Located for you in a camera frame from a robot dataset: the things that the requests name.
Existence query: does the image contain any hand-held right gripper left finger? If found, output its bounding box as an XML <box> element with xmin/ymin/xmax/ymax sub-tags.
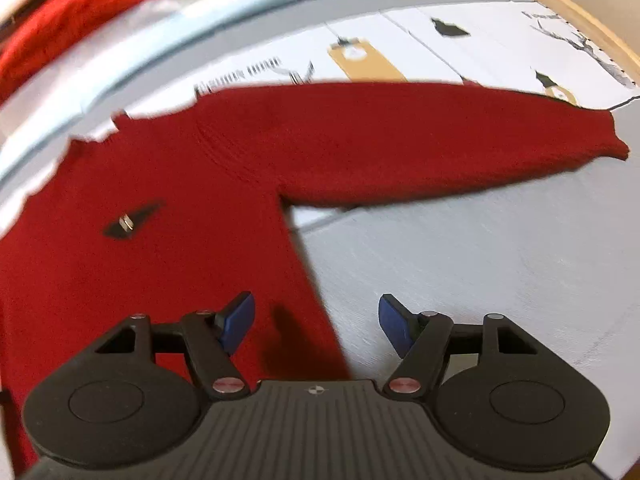
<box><xmin>92</xmin><ymin>291</ymin><xmax>257</xmax><ymax>402</ymax></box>

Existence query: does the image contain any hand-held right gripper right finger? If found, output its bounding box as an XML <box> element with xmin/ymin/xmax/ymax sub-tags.
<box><xmin>377</xmin><ymin>293</ymin><xmax>543</xmax><ymax>402</ymax></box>

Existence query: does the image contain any dark red knit sweater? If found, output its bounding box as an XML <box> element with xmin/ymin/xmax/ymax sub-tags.
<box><xmin>0</xmin><ymin>80</ymin><xmax>631</xmax><ymax>476</ymax></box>

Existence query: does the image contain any white printed sheet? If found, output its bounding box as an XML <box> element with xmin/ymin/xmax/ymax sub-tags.
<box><xmin>90</xmin><ymin>2</ymin><xmax>640</xmax><ymax>141</ymax></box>

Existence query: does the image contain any bright red garment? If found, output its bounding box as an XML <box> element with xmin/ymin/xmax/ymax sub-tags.
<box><xmin>0</xmin><ymin>0</ymin><xmax>178</xmax><ymax>103</ymax></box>

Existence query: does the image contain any wooden bed frame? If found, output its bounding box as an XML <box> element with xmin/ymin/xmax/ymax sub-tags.
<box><xmin>500</xmin><ymin>0</ymin><xmax>640</xmax><ymax>86</ymax></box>

